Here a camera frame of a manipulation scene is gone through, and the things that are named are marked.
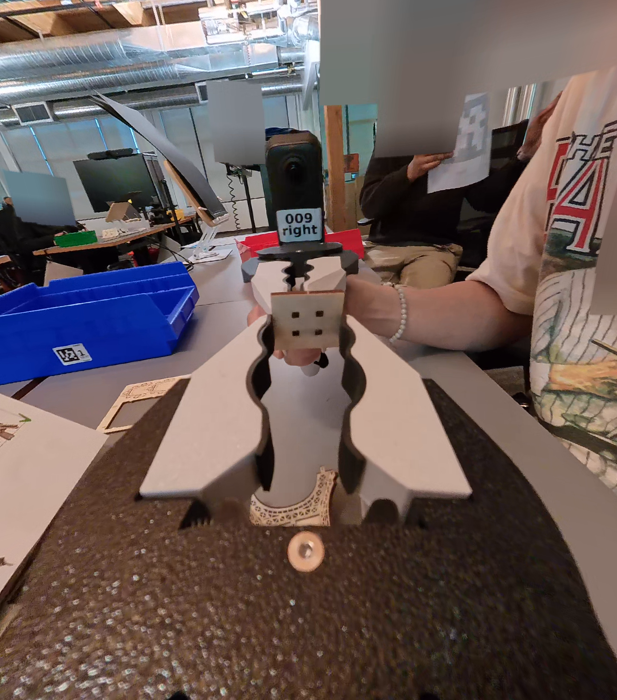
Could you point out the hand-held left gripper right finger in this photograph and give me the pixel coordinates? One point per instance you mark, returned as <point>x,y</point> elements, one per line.
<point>406,426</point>

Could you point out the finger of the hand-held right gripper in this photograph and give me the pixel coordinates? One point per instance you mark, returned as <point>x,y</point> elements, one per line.
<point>267,281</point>
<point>327,276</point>

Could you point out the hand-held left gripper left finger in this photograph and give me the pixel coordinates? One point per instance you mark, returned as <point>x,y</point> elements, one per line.
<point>210,426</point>

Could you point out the square wooden four-hole piece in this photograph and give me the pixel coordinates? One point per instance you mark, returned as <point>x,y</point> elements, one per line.
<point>281,303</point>

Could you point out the wooden lattice tower base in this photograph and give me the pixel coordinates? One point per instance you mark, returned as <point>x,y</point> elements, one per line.
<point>286,514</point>

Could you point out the person's right forearm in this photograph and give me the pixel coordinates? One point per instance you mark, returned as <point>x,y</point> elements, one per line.
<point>450,311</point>

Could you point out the black-framed standing desk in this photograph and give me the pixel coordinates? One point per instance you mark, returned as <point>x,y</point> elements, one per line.
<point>248,208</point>

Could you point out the person's right hand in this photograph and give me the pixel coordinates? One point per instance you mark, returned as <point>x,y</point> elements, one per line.
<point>371,306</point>

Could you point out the red plastic bin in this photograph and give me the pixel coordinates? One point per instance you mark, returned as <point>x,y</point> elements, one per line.
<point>352,240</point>

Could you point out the white panel stand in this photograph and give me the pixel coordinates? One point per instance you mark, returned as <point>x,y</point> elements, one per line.
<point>207,240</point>

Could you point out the wooden sheet with lattice parts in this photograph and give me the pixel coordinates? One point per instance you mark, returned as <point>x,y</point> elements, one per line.
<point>144,389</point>

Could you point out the black tilted panel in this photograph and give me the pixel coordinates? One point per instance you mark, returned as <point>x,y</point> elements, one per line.
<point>177,164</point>

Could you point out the blue plastic bin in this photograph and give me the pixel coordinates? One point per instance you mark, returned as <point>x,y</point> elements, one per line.
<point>95,328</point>

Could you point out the wooden laptop stand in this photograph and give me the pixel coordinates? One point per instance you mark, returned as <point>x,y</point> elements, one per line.
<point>120,210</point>

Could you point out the black computer monitor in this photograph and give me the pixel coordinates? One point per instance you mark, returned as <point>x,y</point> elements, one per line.
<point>117,183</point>

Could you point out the person's printed white t-shirt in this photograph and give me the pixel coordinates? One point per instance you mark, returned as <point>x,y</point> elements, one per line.
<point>560,339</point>

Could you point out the white instruction booklet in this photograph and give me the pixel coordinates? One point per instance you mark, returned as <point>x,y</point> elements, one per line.
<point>29,481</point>

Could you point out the green plastic bin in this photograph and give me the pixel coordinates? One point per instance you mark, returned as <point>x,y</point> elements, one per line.
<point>76,239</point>

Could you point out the wooden post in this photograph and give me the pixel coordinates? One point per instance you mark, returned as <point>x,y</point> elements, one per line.
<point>335,164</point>

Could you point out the silver ventilation duct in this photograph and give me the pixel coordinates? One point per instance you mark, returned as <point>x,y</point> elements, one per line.
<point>68,60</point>

